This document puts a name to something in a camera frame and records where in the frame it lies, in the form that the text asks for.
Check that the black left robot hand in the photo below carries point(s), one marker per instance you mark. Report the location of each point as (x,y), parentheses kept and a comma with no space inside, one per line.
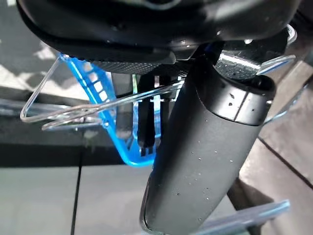
(200,159)

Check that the black drinks shelf clear strip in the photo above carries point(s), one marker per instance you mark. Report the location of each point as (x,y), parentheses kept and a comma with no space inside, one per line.
(244,216)

